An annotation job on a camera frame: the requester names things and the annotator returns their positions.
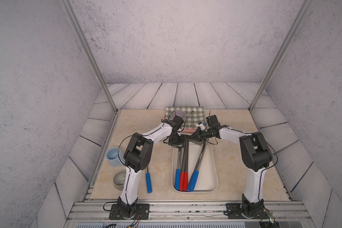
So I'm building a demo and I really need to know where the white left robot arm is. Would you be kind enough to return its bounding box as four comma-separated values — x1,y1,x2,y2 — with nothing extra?
117,116,184,217

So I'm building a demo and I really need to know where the aluminium corner post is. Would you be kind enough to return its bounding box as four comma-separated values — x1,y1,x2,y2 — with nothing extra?
60,0,118,113
249,0,313,113

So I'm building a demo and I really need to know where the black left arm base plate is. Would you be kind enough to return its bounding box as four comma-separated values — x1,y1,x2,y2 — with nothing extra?
109,204,150,220

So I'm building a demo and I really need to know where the grey hoe red handle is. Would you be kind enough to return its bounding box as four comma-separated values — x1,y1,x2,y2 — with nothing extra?
183,133,203,192
179,138,189,192

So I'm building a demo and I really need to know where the cream storage box tray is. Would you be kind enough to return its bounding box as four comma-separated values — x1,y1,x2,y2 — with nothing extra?
188,142,218,193

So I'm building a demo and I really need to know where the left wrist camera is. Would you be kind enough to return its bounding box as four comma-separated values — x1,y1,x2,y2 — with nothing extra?
171,116,184,131

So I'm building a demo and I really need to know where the small purple bowl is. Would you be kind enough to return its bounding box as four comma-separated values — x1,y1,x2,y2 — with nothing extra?
171,110,186,121

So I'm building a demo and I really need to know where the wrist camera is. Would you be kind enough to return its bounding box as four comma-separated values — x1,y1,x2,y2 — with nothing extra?
196,115,221,130
171,116,184,131

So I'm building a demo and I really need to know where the aluminium corner post right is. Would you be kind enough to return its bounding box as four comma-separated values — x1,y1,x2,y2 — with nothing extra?
249,0,313,113

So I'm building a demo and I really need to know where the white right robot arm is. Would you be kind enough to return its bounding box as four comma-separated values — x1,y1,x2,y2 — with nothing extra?
190,125,273,219

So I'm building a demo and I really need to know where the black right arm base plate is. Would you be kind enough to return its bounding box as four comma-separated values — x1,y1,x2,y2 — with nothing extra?
223,203,268,220

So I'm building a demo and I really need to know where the steel hoe blue handle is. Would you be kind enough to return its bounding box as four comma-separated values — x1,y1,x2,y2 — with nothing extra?
187,141,207,192
145,167,153,193
175,145,183,191
189,141,209,192

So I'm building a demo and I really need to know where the pink tray under cloth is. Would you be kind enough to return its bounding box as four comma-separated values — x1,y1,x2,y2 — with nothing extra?
182,129,197,134

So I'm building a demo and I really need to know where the aluminium corner post left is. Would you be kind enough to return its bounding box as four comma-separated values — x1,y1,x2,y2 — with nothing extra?
60,0,118,113

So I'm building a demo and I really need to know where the blue round cup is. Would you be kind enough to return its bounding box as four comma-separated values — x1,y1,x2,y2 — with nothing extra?
105,147,125,167

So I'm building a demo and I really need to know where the green checkered cloth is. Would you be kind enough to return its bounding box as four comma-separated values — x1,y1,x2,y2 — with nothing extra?
165,106,205,129

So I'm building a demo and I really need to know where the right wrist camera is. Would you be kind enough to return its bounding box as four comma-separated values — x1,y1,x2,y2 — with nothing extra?
196,115,221,130

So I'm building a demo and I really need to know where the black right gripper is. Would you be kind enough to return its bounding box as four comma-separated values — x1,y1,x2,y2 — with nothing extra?
188,127,213,144

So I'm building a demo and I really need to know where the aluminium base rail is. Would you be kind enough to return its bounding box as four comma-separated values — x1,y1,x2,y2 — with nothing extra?
67,200,315,228

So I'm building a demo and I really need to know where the grey ribbed ceramic cup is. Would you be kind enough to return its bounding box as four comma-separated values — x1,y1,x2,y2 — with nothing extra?
113,171,126,191

